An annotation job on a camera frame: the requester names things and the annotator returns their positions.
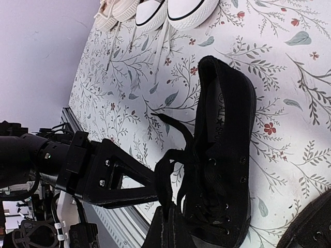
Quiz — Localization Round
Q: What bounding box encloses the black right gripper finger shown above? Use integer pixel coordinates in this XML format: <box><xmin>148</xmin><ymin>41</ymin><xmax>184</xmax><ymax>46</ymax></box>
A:
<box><xmin>141</xmin><ymin>205</ymin><xmax>178</xmax><ymax>248</ymax></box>

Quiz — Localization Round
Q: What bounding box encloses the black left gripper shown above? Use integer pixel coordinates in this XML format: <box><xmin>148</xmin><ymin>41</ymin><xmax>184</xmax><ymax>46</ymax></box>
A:
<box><xmin>31</xmin><ymin>131</ymin><xmax>158</xmax><ymax>209</ymax></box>

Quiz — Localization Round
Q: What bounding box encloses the black front canvas sneaker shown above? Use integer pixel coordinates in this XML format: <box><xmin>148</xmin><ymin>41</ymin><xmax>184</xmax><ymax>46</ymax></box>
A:
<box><xmin>154</xmin><ymin>55</ymin><xmax>257</xmax><ymax>247</ymax></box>

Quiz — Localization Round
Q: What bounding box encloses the black canvas sneaker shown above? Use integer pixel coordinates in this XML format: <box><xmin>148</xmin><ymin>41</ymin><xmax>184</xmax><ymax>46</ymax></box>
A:
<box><xmin>154</xmin><ymin>55</ymin><xmax>257</xmax><ymax>247</ymax></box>
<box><xmin>277</xmin><ymin>190</ymin><xmax>330</xmax><ymax>248</ymax></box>

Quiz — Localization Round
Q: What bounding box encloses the floral tablecloth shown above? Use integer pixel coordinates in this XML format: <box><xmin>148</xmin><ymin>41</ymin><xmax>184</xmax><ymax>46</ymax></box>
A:
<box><xmin>69</xmin><ymin>1</ymin><xmax>330</xmax><ymax>247</ymax></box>

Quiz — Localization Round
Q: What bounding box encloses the beige sneaker left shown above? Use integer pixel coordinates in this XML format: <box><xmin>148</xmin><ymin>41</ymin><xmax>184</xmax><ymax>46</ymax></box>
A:
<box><xmin>94</xmin><ymin>0</ymin><xmax>119</xmax><ymax>32</ymax></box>

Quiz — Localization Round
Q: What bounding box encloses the beige sneaker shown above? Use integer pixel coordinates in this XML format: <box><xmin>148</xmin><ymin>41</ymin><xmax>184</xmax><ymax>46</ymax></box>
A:
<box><xmin>94</xmin><ymin>0</ymin><xmax>119</xmax><ymax>32</ymax></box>
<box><xmin>112</xmin><ymin>0</ymin><xmax>140</xmax><ymax>22</ymax></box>

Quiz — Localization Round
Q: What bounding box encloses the grey sneaker left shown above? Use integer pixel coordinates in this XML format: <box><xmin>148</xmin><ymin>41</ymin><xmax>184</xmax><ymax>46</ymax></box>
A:
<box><xmin>135</xmin><ymin>0</ymin><xmax>168</xmax><ymax>32</ymax></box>

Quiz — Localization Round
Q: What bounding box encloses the grey sneaker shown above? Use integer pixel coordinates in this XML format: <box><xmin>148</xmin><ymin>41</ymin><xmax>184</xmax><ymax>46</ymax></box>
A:
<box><xmin>167</xmin><ymin>0</ymin><xmax>219</xmax><ymax>31</ymax></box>
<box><xmin>135</xmin><ymin>0</ymin><xmax>168</xmax><ymax>32</ymax></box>

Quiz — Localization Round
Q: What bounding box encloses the beige sneaker right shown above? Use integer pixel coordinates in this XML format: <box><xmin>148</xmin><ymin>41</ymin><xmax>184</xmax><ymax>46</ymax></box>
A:
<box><xmin>112</xmin><ymin>0</ymin><xmax>140</xmax><ymax>22</ymax></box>

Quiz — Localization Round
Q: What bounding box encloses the grey sneaker right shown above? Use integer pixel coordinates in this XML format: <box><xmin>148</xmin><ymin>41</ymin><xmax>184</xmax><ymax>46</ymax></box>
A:
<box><xmin>167</xmin><ymin>0</ymin><xmax>219</xmax><ymax>31</ymax></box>

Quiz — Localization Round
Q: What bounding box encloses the aluminium front rail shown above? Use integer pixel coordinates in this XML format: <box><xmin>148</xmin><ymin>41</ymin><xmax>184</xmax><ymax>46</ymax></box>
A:
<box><xmin>56</xmin><ymin>107</ymin><xmax>156</xmax><ymax>247</ymax></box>

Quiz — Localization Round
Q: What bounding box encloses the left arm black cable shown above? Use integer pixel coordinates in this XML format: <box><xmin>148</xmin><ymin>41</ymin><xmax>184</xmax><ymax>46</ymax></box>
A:
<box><xmin>0</xmin><ymin>175</ymin><xmax>91</xmax><ymax>248</ymax></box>

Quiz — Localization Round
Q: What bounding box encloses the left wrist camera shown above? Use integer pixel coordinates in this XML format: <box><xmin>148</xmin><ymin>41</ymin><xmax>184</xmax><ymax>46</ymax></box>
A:
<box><xmin>69</xmin><ymin>223</ymin><xmax>100</xmax><ymax>248</ymax></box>

